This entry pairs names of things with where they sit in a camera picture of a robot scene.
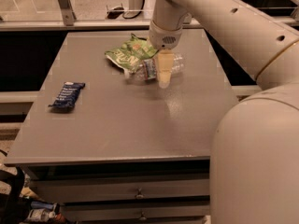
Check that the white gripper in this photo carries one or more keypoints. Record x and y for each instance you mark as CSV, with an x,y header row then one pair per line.
x,y
163,38

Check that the clear plastic water bottle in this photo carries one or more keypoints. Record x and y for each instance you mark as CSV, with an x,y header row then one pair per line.
x,y
145,70

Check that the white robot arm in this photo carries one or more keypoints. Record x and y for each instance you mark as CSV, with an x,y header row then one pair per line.
x,y
254,157

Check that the bottle on floor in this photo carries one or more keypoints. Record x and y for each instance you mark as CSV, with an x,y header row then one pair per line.
x,y
40,215

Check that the green chip bag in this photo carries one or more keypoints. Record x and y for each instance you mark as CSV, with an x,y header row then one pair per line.
x,y
131,53

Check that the white appliance behind glass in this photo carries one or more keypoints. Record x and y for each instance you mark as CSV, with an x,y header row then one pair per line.
x,y
134,9

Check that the blue snack bar wrapper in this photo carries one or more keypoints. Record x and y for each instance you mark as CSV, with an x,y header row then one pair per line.
x,y
68,95

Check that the grey drawer cabinet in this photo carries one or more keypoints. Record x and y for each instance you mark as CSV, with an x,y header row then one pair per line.
x,y
122,136

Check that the upper drawer knob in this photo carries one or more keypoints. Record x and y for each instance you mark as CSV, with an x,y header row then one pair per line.
x,y
139,195

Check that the drawer knob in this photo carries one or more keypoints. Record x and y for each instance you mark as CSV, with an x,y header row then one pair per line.
x,y
142,217
139,195

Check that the lower drawer knob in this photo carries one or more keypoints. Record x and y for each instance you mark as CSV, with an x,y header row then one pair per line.
x,y
142,217

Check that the black bag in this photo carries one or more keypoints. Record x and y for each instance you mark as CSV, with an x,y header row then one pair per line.
x,y
13,208

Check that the metal railing frame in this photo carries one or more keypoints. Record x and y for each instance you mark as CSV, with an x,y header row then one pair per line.
x,y
46,15

